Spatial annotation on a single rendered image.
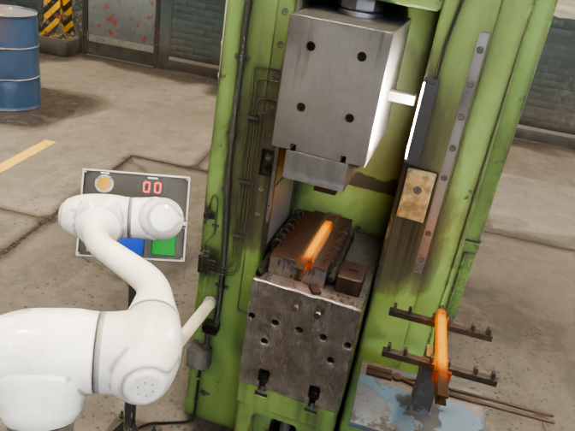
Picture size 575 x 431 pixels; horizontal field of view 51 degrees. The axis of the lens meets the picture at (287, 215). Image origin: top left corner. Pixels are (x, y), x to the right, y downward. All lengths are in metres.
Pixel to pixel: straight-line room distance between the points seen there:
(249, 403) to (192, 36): 6.38
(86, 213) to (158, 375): 0.60
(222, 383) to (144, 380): 1.66
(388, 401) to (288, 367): 0.40
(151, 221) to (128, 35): 7.18
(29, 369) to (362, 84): 1.18
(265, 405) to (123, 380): 1.40
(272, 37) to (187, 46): 6.29
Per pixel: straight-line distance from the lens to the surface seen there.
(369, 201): 2.39
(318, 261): 2.03
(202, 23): 8.12
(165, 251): 1.98
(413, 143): 1.89
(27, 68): 6.31
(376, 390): 1.99
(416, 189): 1.97
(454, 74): 1.88
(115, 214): 1.47
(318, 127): 1.83
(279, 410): 2.32
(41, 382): 1.01
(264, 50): 1.98
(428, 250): 2.06
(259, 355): 2.19
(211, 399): 2.70
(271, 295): 2.03
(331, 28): 1.76
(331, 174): 1.86
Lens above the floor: 1.99
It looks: 26 degrees down
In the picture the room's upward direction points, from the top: 9 degrees clockwise
